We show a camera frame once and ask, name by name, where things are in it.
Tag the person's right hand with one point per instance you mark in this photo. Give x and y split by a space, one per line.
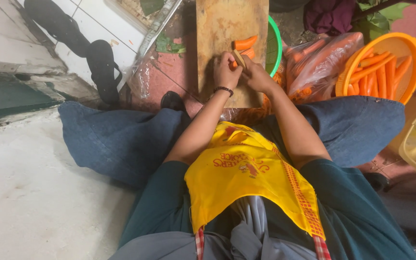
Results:
260 77

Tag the person's left hand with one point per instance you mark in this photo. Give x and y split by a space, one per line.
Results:
225 74

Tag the carrot piece being cut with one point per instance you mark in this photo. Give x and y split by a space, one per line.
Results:
248 53

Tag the green plastic basket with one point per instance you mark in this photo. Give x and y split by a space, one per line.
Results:
275 47

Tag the peeled carrot chunk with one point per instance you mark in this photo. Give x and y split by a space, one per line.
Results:
245 43

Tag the pile of orange carrot peels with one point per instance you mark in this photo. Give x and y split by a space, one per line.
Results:
251 115

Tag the wooden cutting board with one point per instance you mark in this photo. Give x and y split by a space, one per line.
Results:
215 29

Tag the clear plastic bag of carrots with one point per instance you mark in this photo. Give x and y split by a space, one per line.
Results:
316 68

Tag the black shoe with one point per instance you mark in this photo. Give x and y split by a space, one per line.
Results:
376 180
172 101

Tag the green leaf scrap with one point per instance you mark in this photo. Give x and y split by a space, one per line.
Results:
166 46

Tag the crumpled clear plastic bag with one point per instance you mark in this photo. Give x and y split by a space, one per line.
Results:
143 77

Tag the purple cloth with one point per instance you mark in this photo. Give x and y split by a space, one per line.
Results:
329 16

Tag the yellow printed apron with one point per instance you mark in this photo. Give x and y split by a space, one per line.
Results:
244 177

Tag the heap of peeled carrots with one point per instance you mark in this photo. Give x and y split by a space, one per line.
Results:
381 77

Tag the black sandal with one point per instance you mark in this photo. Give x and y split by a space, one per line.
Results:
58 25
103 70

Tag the blue denim trousers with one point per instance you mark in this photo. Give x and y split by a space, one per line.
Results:
121 141

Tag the bunch of green leaves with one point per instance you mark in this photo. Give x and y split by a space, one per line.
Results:
377 20

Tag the orange plastic colander basket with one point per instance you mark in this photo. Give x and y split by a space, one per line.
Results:
406 45

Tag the dark teal shirt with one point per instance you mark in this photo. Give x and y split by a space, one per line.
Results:
356 216

